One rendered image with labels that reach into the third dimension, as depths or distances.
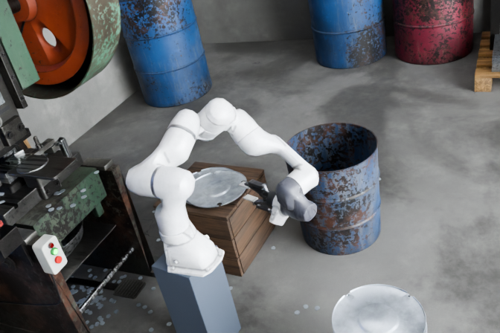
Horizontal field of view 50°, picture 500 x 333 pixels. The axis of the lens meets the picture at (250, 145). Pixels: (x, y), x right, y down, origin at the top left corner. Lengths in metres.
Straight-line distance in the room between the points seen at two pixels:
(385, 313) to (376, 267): 0.68
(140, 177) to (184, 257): 0.33
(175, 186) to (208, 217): 0.65
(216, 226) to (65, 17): 1.07
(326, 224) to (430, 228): 0.52
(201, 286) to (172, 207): 0.35
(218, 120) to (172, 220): 0.38
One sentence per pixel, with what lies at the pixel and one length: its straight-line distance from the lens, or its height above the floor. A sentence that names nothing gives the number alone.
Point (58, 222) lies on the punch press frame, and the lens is 2.27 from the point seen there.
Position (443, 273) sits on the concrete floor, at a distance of 2.48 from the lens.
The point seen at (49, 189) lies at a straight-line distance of 2.30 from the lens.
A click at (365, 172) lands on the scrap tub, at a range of 2.34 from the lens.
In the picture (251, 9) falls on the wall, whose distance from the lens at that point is 5.26.
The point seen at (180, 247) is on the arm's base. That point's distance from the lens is 1.94.
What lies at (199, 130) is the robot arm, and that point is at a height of 0.85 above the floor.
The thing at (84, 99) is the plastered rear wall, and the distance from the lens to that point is 4.38.
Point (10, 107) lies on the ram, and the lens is 2.28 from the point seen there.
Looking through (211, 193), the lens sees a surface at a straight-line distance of 2.47.
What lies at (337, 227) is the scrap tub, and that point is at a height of 0.17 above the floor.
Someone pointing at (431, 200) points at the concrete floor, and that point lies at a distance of 2.86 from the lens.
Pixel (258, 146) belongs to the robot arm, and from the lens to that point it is 2.00.
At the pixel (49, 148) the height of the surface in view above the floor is 0.73.
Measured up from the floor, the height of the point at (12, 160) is 0.78.
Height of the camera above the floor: 1.73
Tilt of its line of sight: 29 degrees down
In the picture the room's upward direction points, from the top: 13 degrees counter-clockwise
